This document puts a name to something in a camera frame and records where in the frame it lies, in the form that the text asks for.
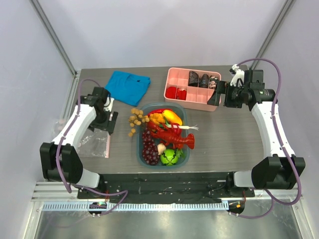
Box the floral rolled sock right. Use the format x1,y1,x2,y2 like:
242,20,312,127
208,76,219,90

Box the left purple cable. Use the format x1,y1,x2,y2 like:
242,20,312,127
56,79,129,215

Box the red toy lobster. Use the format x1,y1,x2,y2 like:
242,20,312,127
147,121,195,149

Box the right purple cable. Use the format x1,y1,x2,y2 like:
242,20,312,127
228,58,303,219

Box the toy green onion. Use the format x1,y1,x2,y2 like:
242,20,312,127
165,119,199,130

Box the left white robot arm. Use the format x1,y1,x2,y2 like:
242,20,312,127
39,87,118,199

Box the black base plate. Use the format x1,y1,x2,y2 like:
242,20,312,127
77,171,255,204

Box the red rolled sock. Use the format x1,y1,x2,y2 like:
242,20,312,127
165,86,177,99
175,88,187,101

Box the clear zip top bag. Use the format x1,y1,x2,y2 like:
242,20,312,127
77,129,110,158

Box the pink divided organizer box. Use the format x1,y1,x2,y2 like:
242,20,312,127
163,67,221,112

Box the purple cable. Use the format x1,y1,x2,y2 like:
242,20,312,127
56,79,129,215
228,58,303,219

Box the dark rolled sock left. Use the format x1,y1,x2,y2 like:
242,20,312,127
188,71,199,87

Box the red rolled sock left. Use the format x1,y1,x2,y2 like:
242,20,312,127
165,86,177,99

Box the teal plastic basket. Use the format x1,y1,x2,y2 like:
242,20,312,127
135,102,190,170

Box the purple grape bunch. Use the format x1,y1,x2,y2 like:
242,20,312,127
142,130,160,166

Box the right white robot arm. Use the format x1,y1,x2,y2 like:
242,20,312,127
207,69,306,197

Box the brown longan bunch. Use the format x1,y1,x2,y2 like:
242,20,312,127
128,108,150,137

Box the white toy garlic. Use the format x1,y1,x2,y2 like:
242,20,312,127
157,143,166,155

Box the yellow toy mango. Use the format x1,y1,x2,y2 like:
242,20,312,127
162,110,182,125

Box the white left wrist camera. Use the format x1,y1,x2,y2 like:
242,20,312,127
104,97,114,112

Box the dark rolled sock middle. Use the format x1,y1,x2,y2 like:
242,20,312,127
198,74,209,88

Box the blue folded cloth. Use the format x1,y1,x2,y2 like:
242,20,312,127
105,71,151,107

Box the red rolled sock right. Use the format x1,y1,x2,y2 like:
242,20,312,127
175,88,187,101

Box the green toy melon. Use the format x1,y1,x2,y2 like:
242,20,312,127
160,149,179,166

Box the orange toy fruit cluster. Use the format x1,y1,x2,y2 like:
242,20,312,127
149,113,165,125

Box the dark rolled sock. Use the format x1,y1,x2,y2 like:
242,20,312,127
188,71,199,87
198,74,209,88

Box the white slotted cable duct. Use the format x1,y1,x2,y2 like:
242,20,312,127
42,201,229,212

